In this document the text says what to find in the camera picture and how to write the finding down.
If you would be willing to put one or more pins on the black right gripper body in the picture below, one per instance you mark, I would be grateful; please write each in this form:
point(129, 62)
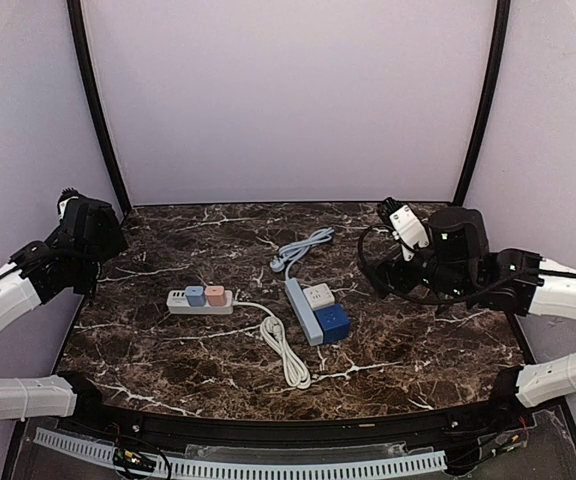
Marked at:
point(394, 276)

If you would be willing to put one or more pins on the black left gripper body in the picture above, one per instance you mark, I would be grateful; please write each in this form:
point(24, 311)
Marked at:
point(82, 279)

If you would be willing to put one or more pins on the blue cube socket adapter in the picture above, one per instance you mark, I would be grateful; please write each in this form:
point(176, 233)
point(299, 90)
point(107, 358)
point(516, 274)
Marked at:
point(334, 323)

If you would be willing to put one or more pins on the white cube socket adapter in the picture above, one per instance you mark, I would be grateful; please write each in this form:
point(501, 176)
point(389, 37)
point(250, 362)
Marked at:
point(319, 296)

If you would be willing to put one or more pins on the light blue power strip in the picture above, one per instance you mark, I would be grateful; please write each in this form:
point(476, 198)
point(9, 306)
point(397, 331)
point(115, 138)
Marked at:
point(288, 256)

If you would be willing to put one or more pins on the light blue charger plug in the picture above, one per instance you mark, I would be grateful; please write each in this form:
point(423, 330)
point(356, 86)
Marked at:
point(195, 296)

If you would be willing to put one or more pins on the pink charger plug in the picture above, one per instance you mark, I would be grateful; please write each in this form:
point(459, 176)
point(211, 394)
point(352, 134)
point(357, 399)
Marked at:
point(216, 296)

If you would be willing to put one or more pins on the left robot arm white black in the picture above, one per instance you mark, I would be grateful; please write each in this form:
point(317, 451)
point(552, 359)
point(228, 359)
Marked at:
point(31, 278)

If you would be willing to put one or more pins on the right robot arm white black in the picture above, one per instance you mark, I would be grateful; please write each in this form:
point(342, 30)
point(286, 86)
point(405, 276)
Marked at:
point(445, 260)

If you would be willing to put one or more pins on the small circuit board right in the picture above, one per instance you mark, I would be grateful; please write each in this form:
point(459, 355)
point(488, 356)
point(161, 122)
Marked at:
point(508, 442)

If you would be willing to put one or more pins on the small circuit board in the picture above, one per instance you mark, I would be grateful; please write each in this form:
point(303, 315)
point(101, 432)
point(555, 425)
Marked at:
point(508, 442)
point(132, 460)

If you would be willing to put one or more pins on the small circuit board left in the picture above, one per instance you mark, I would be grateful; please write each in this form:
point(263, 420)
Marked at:
point(132, 460)

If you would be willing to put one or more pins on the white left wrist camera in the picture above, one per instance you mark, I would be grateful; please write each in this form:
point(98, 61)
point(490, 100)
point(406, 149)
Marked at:
point(66, 195)

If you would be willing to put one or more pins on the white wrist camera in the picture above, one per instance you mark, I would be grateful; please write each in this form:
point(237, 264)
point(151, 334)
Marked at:
point(66, 195)
point(408, 231)

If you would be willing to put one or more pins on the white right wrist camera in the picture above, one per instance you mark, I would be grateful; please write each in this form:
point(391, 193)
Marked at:
point(408, 231)

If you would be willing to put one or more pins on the right black corner post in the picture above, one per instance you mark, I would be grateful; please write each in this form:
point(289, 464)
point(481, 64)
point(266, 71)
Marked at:
point(493, 65)

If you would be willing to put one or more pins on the black corner post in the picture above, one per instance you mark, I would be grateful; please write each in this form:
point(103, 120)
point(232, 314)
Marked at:
point(93, 98)
point(493, 65)

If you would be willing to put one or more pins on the black front rail frame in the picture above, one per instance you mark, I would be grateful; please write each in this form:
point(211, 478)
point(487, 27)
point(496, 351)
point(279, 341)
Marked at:
point(465, 434)

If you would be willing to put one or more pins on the white slotted cable duct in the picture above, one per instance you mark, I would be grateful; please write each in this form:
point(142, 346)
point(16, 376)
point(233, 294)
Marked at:
point(102, 454)

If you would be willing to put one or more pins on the left black corner post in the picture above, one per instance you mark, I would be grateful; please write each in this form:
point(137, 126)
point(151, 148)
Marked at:
point(93, 98)

